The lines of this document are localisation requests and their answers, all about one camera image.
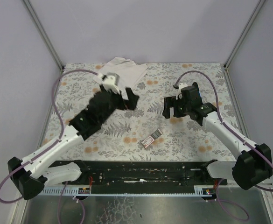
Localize red and white staple box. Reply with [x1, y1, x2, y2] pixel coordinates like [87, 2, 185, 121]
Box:
[142, 129, 163, 148]

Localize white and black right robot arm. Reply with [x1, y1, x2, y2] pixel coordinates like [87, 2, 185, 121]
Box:
[162, 83, 273, 190]

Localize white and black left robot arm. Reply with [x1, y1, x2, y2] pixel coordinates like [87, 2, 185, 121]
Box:
[7, 88, 140, 200]

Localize white folded cloth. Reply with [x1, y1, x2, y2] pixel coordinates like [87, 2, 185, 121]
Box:
[93, 57, 147, 92]

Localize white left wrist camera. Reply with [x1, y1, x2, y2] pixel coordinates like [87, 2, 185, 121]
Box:
[98, 72, 120, 94]

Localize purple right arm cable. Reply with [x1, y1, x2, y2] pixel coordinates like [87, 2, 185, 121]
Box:
[175, 70, 273, 191]

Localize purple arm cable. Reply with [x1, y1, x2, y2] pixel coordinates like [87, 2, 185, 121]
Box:
[0, 69, 99, 203]
[175, 70, 273, 191]

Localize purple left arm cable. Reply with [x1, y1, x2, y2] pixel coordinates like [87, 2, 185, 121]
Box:
[0, 69, 99, 203]

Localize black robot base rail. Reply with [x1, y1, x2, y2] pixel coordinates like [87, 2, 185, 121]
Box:
[56, 160, 228, 195]

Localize white slotted cable duct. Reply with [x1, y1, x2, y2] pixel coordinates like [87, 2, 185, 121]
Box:
[40, 184, 215, 196]

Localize left aluminium frame post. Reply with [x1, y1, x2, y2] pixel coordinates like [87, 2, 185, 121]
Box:
[22, 0, 64, 70]

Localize aluminium frame post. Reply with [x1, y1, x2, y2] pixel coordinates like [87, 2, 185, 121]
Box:
[223, 0, 267, 70]
[22, 0, 64, 70]

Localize right aluminium frame post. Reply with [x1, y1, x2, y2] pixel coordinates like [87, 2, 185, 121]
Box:
[223, 0, 267, 70]

